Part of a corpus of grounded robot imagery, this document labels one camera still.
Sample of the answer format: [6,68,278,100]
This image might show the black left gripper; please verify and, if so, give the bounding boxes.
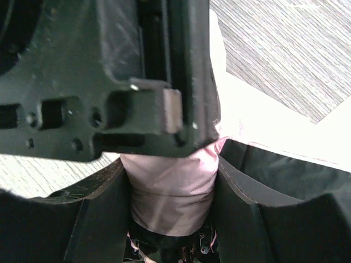
[1,1,219,162]

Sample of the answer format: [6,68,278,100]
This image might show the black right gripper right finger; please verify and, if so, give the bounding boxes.
[213,159,350,262]

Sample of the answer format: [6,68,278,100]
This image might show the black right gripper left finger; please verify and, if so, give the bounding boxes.
[1,160,129,262]

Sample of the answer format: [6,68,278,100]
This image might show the pink and black umbrella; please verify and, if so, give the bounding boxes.
[120,11,350,262]

